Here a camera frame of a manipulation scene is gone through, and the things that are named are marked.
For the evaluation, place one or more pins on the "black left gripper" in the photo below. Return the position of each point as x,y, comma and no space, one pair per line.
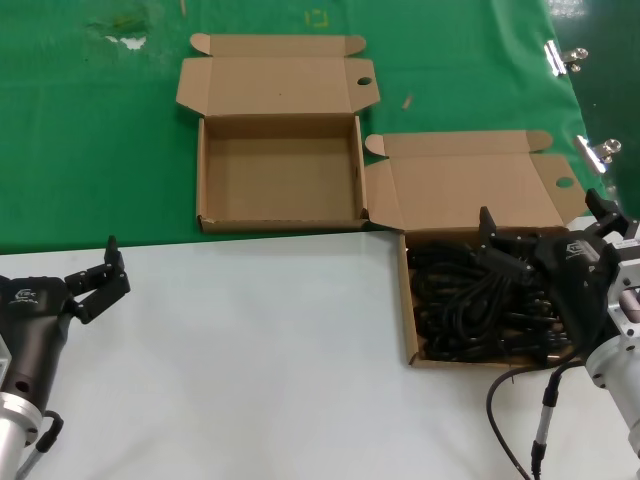
30,330

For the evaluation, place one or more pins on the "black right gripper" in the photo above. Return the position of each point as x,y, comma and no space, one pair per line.
580,285

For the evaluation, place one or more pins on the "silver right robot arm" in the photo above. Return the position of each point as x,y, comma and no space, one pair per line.
617,380

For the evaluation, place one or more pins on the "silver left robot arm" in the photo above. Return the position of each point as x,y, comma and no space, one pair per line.
12,430

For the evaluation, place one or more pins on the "cardboard box with round hole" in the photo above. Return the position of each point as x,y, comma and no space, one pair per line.
465,185
280,170

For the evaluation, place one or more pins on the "silver binder clip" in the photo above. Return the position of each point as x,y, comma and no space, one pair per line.
555,57
590,152

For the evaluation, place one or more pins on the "green table cloth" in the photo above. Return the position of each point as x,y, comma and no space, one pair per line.
100,150

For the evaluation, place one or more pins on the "short wooden stick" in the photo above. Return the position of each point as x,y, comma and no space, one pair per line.
408,101

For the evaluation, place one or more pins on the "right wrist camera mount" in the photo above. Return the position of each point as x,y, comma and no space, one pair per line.
625,285

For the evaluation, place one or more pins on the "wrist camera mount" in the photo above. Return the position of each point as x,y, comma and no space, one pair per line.
4,355
625,285

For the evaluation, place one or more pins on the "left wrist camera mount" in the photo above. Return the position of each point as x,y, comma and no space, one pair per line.
4,355

